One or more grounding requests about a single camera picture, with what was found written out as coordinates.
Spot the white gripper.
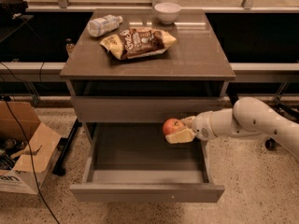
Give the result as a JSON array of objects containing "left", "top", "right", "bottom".
[{"left": 165, "top": 111, "right": 216, "bottom": 144}]

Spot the red apple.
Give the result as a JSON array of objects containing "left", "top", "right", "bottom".
[{"left": 163, "top": 119, "right": 185, "bottom": 135}]

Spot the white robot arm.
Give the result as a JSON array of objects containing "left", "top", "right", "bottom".
[{"left": 163, "top": 97, "right": 299, "bottom": 158}]

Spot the open grey middle drawer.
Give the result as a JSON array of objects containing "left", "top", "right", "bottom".
[{"left": 70, "top": 123, "right": 224, "bottom": 203}]

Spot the grey drawer cabinet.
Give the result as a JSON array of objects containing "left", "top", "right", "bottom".
[{"left": 61, "top": 9, "right": 235, "bottom": 141}]

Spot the closed grey top drawer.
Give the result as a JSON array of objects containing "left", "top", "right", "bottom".
[{"left": 71, "top": 96, "right": 224, "bottom": 123}]

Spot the brown chip bag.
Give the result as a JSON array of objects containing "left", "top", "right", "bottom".
[{"left": 100, "top": 27, "right": 177, "bottom": 61}]

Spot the black office chair base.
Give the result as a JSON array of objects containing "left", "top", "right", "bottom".
[{"left": 265, "top": 104, "right": 299, "bottom": 151}]

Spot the white bowl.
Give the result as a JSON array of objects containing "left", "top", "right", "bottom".
[{"left": 154, "top": 3, "right": 181, "bottom": 24}]

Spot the black table leg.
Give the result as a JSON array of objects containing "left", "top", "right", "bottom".
[{"left": 52, "top": 119, "right": 81, "bottom": 176}]

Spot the clear plastic water bottle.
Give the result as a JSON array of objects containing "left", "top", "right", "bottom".
[{"left": 87, "top": 15, "right": 123, "bottom": 37}]

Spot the cardboard box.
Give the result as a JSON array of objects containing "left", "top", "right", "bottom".
[{"left": 0, "top": 101, "right": 61, "bottom": 194}]

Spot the black bag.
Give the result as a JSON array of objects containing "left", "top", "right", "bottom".
[{"left": 0, "top": 0, "right": 28, "bottom": 21}]

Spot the black cable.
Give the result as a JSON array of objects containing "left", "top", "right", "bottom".
[{"left": 0, "top": 61, "right": 64, "bottom": 224}]

